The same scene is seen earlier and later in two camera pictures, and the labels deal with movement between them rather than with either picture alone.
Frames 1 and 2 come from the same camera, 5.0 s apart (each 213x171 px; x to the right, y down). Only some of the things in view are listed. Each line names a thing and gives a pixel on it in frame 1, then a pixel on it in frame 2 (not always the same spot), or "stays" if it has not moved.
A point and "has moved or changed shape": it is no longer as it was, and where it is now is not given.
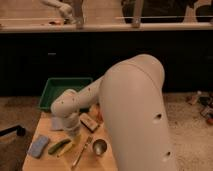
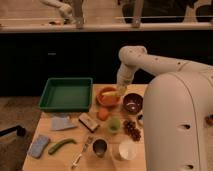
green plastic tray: x=55 y=86 stays
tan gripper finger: x=75 y=137 to x=121 y=88
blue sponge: x=39 y=143 stays
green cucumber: x=58 y=145 stays
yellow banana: x=69 y=147 has moved or changed shape
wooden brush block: x=87 y=122 stays
